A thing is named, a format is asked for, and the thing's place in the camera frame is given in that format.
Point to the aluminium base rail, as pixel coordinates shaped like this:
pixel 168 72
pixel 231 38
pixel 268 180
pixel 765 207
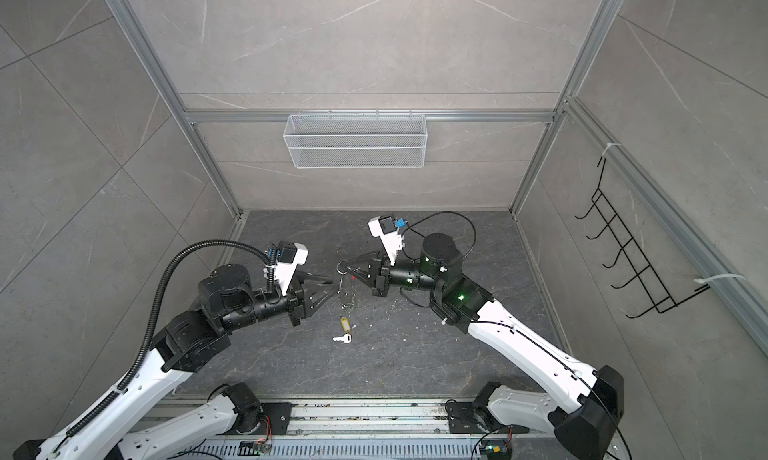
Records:
pixel 357 428

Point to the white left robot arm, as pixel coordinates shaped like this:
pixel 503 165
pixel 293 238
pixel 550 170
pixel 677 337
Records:
pixel 226 303

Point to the aluminium frame profiles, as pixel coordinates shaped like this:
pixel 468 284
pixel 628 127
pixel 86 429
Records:
pixel 736 294

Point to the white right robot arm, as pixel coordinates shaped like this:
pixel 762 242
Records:
pixel 581 406

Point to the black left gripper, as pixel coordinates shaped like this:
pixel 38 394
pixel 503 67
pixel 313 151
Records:
pixel 297 301

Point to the silver bare key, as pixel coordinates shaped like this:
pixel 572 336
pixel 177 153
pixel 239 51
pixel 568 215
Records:
pixel 345 338

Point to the white wire mesh basket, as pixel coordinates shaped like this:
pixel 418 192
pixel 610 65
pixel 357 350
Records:
pixel 329 141

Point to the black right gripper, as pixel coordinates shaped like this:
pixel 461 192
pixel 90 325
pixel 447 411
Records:
pixel 375 279

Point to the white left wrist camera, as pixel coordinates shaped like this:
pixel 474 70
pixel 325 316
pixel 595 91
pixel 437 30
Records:
pixel 284 259

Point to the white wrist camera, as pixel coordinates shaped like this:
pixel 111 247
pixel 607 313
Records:
pixel 387 229
pixel 284 259

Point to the green capped key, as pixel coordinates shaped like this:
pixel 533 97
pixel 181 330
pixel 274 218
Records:
pixel 346 294

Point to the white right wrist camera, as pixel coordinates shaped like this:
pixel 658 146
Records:
pixel 387 229

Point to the black wire hook rack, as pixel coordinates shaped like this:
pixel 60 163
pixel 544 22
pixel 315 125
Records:
pixel 629 251

